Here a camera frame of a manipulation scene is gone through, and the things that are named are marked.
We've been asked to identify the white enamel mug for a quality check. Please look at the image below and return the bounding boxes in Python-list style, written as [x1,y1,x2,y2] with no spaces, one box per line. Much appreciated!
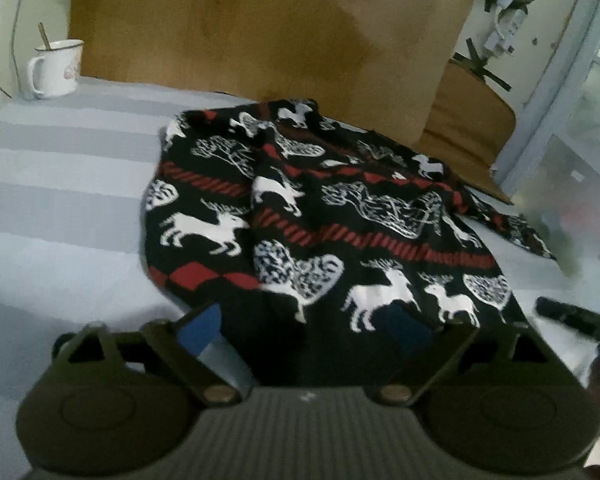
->
[27,39,85,100]

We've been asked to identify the window frame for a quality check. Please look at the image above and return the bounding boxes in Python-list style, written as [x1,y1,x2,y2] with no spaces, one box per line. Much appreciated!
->
[494,0,600,196]

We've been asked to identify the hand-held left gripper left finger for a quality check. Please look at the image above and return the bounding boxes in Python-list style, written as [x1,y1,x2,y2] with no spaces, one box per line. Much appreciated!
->
[52,304,254,406]

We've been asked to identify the white power strip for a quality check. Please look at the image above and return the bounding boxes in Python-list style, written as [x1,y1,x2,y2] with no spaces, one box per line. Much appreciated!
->
[482,0,538,58]

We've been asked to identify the black red reindeer-print sweater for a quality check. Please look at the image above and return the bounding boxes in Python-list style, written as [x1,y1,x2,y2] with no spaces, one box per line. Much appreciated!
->
[141,100,558,361]

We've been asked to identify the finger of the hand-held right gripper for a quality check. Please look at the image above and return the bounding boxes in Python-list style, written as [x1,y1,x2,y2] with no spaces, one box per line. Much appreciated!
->
[536,296,600,347]

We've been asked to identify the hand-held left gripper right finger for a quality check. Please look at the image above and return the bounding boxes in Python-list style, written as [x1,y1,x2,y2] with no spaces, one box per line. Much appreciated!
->
[377,309,552,405]

